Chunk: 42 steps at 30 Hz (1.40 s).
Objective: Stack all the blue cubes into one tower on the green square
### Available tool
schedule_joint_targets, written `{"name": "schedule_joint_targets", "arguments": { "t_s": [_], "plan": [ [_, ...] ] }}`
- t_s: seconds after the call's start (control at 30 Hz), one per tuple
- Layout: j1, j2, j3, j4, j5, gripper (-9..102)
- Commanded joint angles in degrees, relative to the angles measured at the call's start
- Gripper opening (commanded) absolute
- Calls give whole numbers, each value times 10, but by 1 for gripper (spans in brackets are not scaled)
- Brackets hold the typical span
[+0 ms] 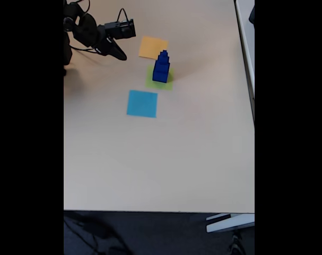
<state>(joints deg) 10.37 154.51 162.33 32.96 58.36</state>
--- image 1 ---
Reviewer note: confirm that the light blue paper square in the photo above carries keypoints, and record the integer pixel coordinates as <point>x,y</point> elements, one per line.
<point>141,104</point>

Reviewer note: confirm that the large blue cube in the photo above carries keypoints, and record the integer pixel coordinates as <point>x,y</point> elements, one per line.
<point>159,77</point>

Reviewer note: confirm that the small blue cube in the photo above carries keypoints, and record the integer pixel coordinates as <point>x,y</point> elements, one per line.
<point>164,57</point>

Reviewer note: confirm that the orange paper square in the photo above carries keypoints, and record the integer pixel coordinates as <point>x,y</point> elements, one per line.
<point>150,47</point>

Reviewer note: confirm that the dark blue object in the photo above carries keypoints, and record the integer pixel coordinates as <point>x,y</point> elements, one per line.
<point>252,14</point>

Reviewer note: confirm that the white table foot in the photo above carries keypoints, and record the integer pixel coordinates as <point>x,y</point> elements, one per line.
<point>229,223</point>

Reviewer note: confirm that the medium blue cube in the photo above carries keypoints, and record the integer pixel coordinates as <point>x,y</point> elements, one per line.
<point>163,67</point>

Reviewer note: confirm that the white neighbouring table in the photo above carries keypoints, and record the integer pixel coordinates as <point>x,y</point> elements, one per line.
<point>247,47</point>

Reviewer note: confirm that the green paper square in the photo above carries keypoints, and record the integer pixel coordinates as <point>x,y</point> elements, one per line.
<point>167,85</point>

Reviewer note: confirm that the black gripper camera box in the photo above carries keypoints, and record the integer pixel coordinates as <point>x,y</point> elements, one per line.
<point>121,29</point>

